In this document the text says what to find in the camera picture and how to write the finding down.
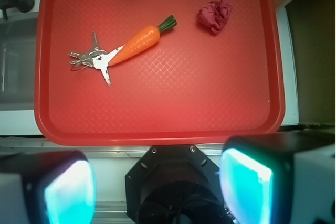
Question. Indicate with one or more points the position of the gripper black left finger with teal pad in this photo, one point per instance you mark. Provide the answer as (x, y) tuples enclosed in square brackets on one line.
[(51, 187)]

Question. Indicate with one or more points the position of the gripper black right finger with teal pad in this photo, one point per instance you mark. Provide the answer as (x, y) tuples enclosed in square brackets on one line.
[(284, 177)]

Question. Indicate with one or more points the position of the brown cardboard panel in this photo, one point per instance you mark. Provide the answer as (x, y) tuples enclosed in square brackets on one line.
[(312, 26)]

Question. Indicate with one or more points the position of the crumpled red paper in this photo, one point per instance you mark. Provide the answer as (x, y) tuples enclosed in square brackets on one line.
[(215, 15)]

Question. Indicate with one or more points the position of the silver key bunch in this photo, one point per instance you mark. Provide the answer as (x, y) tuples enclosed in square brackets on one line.
[(95, 58)]

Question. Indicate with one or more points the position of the red plastic tray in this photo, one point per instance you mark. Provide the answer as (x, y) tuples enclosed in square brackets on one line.
[(193, 86)]

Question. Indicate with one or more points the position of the orange toy carrot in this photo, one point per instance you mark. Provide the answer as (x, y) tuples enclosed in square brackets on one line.
[(143, 40)]

